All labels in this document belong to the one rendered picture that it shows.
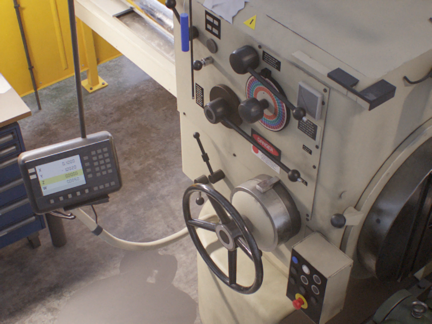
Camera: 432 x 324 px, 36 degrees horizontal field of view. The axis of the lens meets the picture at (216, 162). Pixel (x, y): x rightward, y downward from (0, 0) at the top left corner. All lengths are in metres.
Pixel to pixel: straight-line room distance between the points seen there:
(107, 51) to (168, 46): 1.87
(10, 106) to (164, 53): 0.78
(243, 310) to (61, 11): 2.43
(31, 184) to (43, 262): 1.39
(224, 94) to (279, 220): 0.42
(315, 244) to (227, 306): 1.07
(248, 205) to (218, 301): 1.09
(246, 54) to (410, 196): 0.61
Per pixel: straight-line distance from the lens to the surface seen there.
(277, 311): 2.74
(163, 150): 4.27
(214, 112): 2.02
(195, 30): 2.06
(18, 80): 4.56
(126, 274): 3.62
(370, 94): 1.62
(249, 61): 1.83
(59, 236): 3.74
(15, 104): 3.22
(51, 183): 2.42
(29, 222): 3.58
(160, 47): 2.97
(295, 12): 1.88
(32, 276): 3.71
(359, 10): 1.92
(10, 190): 3.42
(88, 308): 3.52
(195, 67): 2.02
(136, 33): 3.08
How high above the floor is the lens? 2.86
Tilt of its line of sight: 43 degrees down
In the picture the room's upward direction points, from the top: straight up
